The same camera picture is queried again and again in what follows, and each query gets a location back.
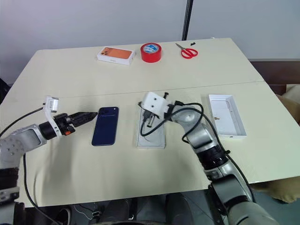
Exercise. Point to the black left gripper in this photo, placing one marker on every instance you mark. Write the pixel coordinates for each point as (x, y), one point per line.
(63, 123)

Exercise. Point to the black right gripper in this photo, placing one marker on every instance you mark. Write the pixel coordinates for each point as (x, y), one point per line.
(144, 112)

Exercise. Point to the white phone box base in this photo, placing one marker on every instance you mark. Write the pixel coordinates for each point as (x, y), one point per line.
(152, 141)

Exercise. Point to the dark blue smartphone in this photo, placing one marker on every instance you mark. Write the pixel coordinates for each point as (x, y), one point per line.
(105, 126)

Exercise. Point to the white phone box lid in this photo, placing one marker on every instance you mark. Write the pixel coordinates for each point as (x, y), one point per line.
(225, 117)

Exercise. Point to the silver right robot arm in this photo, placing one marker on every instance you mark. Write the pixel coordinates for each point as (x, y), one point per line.
(199, 133)

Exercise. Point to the white box with orange phone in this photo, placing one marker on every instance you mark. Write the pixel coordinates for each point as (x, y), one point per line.
(116, 55)

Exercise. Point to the red tape roll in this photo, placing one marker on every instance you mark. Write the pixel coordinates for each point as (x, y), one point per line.
(151, 53)

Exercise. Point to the black object at table side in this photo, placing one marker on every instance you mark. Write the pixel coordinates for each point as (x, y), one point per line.
(4, 90)

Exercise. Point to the black vertical pole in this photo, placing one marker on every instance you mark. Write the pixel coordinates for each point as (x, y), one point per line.
(187, 18)

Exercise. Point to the dark brown furniture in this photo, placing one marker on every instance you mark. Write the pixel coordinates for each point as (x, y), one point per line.
(274, 70)

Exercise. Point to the tan crumpled paper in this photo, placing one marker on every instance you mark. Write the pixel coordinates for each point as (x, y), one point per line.
(283, 191)

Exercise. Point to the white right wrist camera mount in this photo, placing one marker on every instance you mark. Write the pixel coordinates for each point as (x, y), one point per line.
(154, 103)

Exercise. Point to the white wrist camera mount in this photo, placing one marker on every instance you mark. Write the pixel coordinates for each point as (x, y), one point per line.
(154, 103)
(52, 103)

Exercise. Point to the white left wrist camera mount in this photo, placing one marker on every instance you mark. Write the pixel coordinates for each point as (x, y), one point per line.
(52, 103)

